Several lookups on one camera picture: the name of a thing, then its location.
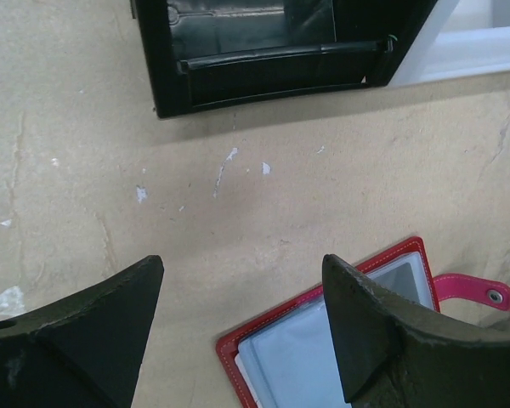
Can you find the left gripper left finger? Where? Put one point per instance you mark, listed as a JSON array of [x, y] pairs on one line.
[[84, 350]]

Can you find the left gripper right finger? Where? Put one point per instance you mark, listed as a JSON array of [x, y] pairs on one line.
[[392, 352]]

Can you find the red card holder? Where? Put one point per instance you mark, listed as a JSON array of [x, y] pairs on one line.
[[285, 357]]

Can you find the black white three-bin organizer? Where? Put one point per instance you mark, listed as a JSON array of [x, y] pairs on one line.
[[205, 55]]

